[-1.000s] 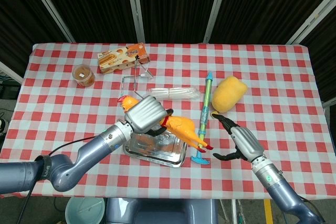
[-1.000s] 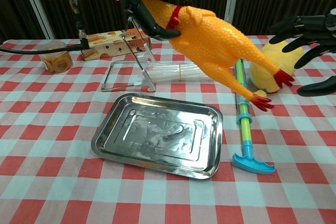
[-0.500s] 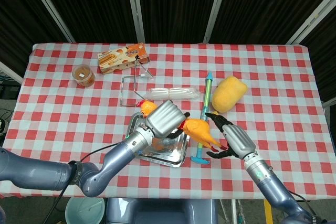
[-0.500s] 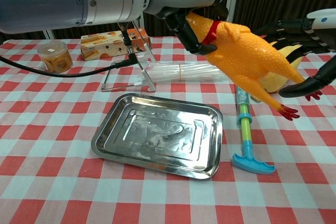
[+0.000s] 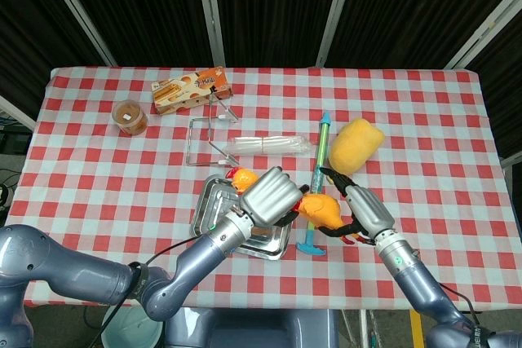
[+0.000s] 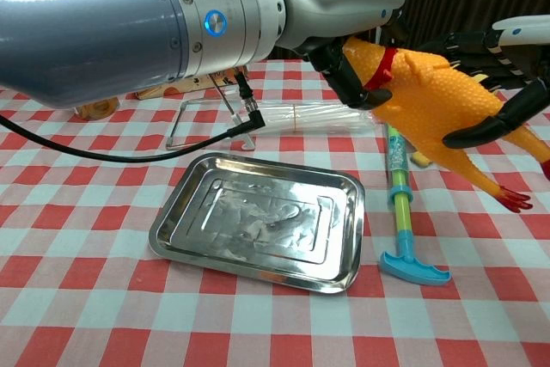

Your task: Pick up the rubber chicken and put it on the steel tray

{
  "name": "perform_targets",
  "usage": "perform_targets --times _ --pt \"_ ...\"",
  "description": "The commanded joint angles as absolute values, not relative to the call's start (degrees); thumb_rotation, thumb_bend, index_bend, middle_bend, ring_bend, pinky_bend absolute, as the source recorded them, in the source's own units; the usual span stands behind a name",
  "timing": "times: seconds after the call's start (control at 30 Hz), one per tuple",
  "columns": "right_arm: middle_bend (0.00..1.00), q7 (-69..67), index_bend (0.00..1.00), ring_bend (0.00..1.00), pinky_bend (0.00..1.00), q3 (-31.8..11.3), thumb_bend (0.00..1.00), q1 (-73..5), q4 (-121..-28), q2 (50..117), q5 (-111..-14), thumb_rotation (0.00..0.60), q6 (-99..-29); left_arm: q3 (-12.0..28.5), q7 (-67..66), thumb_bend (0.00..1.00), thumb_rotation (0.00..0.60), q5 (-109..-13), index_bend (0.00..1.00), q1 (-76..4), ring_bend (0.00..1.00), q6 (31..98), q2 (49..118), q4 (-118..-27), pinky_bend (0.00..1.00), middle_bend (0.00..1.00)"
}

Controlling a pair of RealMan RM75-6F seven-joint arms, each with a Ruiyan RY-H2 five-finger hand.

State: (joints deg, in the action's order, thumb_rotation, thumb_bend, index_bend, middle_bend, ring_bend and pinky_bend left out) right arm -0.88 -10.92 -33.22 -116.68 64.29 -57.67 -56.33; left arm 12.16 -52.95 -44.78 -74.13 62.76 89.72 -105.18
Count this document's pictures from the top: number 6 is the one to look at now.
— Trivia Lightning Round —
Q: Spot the bundle of clear straws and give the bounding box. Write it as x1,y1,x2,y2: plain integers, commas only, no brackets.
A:
251,100,379,135

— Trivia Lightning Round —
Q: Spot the blue green water pump toy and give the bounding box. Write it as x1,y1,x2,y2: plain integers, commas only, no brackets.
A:
379,123,451,286

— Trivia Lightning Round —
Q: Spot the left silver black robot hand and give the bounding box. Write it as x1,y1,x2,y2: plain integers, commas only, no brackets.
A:
257,0,409,111

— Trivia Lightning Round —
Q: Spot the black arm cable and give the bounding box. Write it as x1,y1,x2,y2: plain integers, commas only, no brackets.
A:
0,70,268,165

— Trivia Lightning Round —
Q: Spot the red white checkered tablecloth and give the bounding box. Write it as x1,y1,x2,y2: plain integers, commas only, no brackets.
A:
0,57,550,367

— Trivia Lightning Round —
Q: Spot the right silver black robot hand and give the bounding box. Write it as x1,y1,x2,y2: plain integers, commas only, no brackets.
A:
419,14,550,150

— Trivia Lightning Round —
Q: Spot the stainless steel rectangular tray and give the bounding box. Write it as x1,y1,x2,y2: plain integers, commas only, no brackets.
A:
148,150,366,296

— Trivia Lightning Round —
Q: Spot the round clear snack container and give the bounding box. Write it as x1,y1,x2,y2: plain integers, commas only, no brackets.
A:
70,97,120,122

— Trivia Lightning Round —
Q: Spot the orange snack box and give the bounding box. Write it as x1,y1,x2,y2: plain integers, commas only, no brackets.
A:
135,66,249,102

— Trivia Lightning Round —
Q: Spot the metal wire stand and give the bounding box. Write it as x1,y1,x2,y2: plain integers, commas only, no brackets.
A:
165,73,258,152

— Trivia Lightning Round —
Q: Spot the yellow rubber chicken toy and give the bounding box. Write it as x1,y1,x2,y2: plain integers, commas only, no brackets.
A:
342,36,550,214

